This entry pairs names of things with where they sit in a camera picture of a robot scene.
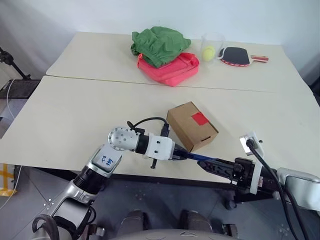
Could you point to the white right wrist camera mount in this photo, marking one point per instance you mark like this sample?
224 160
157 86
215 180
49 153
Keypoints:
256 180

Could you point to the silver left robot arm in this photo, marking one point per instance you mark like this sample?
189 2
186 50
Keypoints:
100 172

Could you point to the metal floor bracket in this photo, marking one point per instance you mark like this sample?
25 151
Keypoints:
230 230
96 230

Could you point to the red fabric bag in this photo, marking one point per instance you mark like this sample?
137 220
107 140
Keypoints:
175 71

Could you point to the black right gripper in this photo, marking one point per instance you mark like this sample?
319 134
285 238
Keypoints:
243 175

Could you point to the black table tennis paddle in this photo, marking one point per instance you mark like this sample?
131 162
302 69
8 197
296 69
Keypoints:
236 56

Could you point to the green crumpled cloth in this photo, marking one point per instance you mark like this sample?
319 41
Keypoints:
160 45

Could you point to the black tripod stand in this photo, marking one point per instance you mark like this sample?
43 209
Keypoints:
10 60

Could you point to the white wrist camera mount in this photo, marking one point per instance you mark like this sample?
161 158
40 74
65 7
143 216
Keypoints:
160 147
256 180

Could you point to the black floor mat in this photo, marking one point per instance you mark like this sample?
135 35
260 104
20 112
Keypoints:
20 88

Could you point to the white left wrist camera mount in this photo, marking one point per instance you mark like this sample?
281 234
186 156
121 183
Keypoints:
160 147

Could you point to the yellow tennis ball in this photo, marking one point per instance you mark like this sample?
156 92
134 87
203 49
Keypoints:
209 53

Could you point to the black table caster wheel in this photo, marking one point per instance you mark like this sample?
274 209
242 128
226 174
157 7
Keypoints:
230 203

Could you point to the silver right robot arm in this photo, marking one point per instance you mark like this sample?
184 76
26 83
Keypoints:
300 190

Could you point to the clear plastic measuring cup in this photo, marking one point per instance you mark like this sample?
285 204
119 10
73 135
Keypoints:
217 41

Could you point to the dark rounded foot shape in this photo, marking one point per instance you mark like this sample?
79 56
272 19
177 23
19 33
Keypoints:
196 221
135 221

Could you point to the red tape patch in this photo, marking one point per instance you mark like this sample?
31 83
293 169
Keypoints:
200 118

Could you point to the brown cardboard box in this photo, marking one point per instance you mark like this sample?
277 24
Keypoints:
187 127

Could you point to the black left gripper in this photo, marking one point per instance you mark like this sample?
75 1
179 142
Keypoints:
176 152

